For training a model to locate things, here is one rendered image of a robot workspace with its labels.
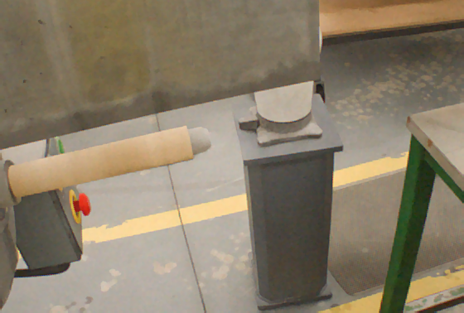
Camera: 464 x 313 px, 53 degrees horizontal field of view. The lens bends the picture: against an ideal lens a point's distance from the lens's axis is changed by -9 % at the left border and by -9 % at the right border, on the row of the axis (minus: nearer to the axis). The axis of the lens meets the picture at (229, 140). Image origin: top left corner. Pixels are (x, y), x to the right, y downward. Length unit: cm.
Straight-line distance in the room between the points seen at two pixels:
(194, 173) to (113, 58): 217
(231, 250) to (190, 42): 181
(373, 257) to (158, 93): 178
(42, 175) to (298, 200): 109
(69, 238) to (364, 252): 141
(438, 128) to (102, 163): 77
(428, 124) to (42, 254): 79
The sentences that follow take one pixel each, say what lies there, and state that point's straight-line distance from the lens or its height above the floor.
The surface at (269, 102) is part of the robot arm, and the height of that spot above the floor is 82.
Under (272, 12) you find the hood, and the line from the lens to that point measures 27.
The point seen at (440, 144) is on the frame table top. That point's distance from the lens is 104.
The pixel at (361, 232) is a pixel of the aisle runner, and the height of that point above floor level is 0.
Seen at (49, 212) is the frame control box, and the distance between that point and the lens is 79.
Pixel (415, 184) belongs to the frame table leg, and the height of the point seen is 78.
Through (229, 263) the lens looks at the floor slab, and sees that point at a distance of 201.
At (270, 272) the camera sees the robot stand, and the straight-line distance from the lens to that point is 171.
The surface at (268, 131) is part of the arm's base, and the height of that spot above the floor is 72.
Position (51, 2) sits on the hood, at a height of 146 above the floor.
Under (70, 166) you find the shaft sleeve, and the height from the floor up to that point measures 126.
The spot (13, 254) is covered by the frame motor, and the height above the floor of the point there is 116.
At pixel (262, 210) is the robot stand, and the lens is 150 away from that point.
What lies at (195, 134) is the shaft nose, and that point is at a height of 126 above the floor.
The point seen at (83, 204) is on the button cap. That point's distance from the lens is 87.
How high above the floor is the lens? 154
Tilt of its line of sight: 36 degrees down
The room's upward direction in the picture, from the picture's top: 7 degrees counter-clockwise
